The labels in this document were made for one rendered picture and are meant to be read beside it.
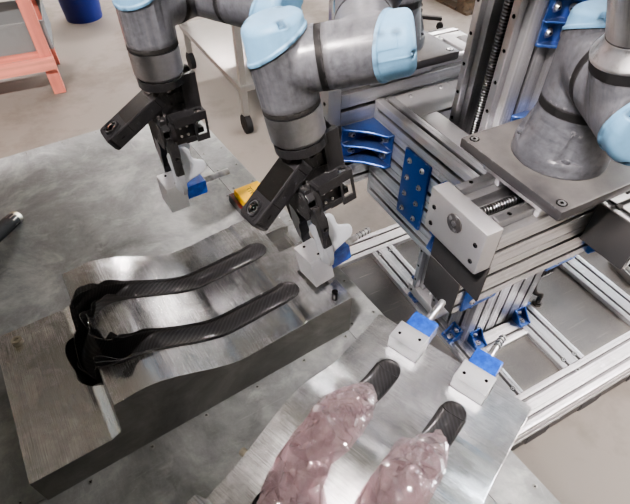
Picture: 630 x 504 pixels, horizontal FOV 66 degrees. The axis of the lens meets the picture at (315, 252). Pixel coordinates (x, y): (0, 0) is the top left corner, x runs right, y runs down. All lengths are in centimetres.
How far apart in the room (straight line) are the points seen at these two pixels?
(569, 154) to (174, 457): 73
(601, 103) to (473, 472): 47
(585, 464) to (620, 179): 110
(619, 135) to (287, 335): 50
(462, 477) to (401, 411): 11
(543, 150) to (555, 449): 114
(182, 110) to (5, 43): 272
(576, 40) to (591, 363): 112
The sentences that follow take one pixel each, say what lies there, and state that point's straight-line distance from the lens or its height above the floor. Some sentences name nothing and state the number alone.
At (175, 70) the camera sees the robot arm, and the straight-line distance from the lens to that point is 80.
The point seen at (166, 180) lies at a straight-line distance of 93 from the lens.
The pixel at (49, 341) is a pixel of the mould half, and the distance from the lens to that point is 87.
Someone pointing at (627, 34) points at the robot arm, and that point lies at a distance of 64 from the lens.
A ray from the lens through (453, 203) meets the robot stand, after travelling 81.
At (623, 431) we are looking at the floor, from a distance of 191.
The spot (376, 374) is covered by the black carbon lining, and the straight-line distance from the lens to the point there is 75.
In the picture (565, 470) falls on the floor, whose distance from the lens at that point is 176.
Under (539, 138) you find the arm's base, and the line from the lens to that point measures 83.
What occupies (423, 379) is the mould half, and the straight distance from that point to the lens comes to 75.
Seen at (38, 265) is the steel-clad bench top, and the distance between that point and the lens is 109.
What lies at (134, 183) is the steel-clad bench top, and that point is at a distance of 121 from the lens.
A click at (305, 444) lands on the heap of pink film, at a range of 63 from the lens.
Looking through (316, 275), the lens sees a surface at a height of 92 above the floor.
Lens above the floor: 150
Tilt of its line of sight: 46 degrees down
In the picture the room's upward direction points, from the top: straight up
